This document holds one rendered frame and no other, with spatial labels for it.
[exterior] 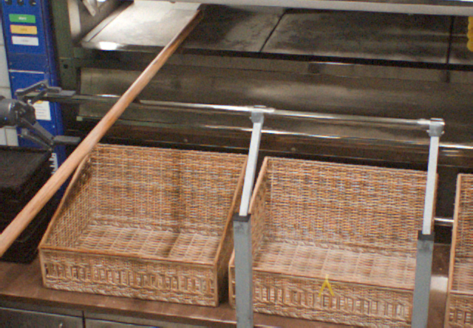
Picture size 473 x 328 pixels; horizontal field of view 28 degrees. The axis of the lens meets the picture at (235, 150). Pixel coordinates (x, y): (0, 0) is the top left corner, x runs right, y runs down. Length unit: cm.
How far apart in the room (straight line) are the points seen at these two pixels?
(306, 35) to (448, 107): 54
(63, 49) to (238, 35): 57
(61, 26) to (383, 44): 104
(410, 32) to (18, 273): 149
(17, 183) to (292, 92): 90
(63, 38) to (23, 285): 80
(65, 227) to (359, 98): 101
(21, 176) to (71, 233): 25
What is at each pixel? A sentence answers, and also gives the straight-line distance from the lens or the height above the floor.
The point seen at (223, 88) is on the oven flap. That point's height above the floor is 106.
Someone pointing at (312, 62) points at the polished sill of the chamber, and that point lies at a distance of 291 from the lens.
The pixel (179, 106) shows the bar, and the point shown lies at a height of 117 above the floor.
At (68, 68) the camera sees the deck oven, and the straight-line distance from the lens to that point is 316.
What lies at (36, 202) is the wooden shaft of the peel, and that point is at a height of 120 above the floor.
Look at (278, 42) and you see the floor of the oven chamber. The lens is 307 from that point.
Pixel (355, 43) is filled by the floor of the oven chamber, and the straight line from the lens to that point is 307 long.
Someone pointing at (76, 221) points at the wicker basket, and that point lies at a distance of 313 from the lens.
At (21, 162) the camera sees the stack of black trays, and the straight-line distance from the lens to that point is 314.
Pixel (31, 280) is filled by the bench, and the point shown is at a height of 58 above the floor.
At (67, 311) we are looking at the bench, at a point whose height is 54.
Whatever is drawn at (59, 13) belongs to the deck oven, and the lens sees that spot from 311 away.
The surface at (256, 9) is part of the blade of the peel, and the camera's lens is 336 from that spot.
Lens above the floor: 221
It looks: 26 degrees down
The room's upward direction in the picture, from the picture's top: 2 degrees counter-clockwise
